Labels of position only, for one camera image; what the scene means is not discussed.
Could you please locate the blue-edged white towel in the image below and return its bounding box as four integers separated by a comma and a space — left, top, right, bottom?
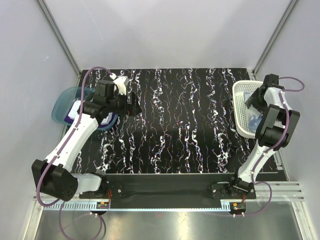
246, 105, 263, 133

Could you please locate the light blue towel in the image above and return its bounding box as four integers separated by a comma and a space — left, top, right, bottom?
64, 100, 115, 126

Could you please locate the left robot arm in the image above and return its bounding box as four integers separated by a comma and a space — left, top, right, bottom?
31, 76, 142, 202

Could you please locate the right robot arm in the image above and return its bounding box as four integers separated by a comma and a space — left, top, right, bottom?
226, 74, 300, 199

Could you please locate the white plastic basket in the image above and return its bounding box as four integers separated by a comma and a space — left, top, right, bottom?
232, 80, 263, 139

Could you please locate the teal translucent tray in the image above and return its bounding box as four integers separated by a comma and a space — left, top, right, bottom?
51, 86, 120, 131

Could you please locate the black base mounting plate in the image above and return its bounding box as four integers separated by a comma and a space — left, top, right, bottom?
79, 173, 256, 211

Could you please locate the left connector board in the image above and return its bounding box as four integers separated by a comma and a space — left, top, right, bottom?
96, 201, 110, 209

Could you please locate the connector board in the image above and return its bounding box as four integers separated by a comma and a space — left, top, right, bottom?
96, 201, 110, 209
230, 201, 247, 212

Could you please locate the right connector board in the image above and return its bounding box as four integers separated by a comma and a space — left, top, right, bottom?
230, 201, 247, 212

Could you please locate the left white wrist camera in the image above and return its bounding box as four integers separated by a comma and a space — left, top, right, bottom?
109, 73, 129, 96

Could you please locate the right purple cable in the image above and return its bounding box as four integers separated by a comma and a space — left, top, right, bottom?
206, 76, 306, 218

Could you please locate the purple cable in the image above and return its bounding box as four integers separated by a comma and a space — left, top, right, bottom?
206, 76, 306, 218
36, 66, 116, 240

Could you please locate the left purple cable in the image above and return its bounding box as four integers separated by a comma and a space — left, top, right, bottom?
36, 66, 116, 240

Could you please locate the aluminium rail frame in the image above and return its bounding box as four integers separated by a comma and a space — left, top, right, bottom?
24, 181, 317, 240

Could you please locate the right aluminium corner post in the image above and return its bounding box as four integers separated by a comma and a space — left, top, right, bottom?
252, 0, 300, 76

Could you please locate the aluminium corner post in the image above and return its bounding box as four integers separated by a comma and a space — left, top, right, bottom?
35, 0, 81, 77
252, 0, 300, 76

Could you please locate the left aluminium corner post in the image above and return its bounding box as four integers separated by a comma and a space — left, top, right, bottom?
35, 0, 81, 77

